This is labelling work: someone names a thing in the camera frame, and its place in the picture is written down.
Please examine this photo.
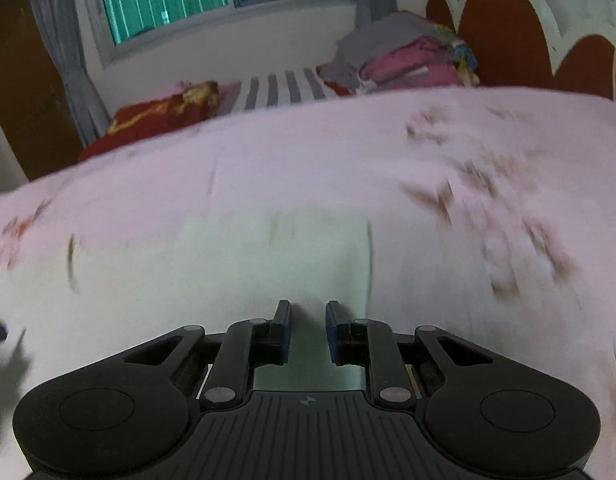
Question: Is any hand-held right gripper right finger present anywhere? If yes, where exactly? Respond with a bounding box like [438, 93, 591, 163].
[326, 300, 493, 411]

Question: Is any pink floral blanket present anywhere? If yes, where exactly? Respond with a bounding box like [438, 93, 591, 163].
[0, 85, 616, 480]

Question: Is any red patterned pillow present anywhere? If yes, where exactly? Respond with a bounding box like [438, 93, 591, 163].
[78, 80, 223, 163]

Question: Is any brown wooden door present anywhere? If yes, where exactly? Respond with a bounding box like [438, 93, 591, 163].
[0, 0, 84, 181]

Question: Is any grey striped bed sheet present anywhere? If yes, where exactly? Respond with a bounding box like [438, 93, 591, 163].
[228, 65, 339, 111]

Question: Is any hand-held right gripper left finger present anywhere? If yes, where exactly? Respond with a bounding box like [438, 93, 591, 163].
[123, 300, 293, 411]

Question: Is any small white cloth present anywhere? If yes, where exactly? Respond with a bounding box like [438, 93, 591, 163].
[180, 207, 376, 391]

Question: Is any pile of folded clothes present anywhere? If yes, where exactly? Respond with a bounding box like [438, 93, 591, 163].
[318, 10, 481, 96]

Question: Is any red-brown headboard with white trim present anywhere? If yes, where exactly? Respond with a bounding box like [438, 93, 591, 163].
[425, 0, 616, 101]

